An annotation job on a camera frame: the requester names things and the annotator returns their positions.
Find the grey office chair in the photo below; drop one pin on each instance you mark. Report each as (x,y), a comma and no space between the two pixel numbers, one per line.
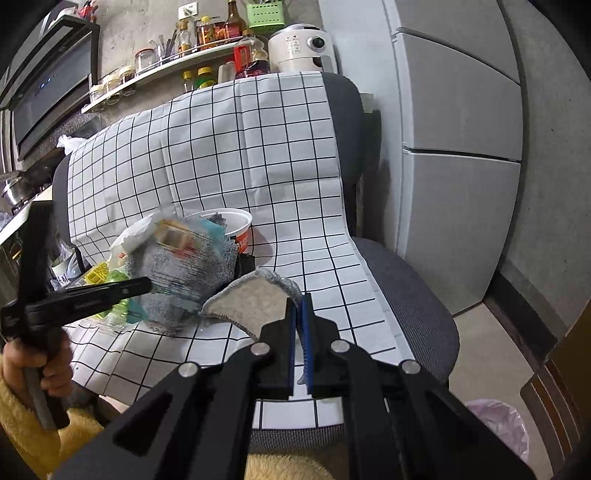
(406,300)

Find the yellow cap green jar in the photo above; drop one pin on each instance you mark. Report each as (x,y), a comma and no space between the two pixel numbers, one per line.
(205,78)

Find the crumpled white plastic bag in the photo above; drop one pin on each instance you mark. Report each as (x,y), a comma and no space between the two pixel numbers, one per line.
(131,240)

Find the printed grey plastic wrapper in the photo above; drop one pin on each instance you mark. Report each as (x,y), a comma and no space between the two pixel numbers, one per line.
(184,272)

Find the white wall socket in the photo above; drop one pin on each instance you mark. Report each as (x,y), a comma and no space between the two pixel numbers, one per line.
(188,10)

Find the person's yellow fleece garment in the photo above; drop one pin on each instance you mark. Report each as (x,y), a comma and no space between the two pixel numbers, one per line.
(286,468)

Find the person's left forearm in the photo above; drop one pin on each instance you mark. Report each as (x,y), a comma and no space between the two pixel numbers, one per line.
(27,443)

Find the red label oil bottle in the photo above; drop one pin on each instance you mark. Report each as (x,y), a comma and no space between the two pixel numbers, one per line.
(251,57)

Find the stainless steel pot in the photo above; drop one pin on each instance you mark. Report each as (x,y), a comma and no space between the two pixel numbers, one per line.
(13,191)

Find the grey dish cloth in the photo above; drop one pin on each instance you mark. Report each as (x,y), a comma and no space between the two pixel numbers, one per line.
(249,300)

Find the small white bottle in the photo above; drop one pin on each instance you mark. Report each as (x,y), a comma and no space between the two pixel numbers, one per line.
(226,73)

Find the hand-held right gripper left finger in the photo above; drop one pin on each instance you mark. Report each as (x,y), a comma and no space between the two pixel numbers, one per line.
(290,350)

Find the white checkered cloth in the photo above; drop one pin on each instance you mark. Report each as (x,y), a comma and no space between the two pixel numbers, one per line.
(231,147)

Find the person's left hand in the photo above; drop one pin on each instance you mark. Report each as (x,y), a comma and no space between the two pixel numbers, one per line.
(57,374)

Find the clear packet yellow label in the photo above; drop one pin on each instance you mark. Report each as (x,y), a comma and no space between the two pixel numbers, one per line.
(99,277)

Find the white wall shelf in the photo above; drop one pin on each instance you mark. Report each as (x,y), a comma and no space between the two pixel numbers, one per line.
(152,74)

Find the black wok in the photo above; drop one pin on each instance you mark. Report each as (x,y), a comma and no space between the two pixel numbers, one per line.
(41,171)

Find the small black box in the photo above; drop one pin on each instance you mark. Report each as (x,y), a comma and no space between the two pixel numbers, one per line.
(245,266)

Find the yellow cap slim bottle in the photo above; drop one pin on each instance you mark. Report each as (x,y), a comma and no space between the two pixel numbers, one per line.
(187,82)

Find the glass spice jar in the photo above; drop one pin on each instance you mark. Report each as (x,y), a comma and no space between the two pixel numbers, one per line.
(111,84)
(97,93)
(127,76)
(147,60)

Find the green plastic basket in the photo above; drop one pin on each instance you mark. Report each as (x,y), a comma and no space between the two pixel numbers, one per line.
(263,14)

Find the orange pickle jar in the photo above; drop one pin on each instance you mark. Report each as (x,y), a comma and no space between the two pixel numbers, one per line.
(210,33)

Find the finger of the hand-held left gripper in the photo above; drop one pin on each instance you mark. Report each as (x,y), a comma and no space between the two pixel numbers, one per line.
(106,295)

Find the wooden chair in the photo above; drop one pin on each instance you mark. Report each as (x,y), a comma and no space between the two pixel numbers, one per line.
(563,383)

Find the grey refrigerator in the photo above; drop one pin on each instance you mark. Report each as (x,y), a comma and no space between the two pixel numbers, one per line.
(457,115)

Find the small clear bottle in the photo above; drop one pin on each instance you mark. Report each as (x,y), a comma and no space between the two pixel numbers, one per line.
(184,39)

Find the instant noodle cup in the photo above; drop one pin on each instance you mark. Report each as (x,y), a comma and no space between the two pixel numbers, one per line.
(238,228)

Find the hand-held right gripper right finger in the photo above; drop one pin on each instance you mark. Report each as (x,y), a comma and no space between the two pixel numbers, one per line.
(307,355)

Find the dark sauce bottle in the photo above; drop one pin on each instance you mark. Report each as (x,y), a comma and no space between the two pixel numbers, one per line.
(234,23)

